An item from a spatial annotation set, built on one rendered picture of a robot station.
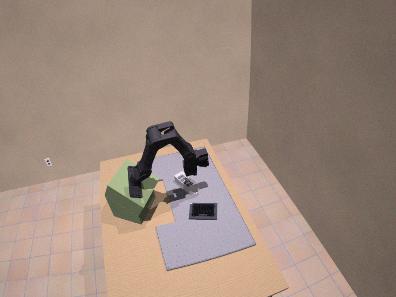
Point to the white button panel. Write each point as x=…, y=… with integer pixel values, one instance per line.
x=187, y=183

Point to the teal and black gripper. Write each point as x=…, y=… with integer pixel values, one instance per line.
x=188, y=171

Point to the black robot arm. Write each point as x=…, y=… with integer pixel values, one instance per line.
x=155, y=141

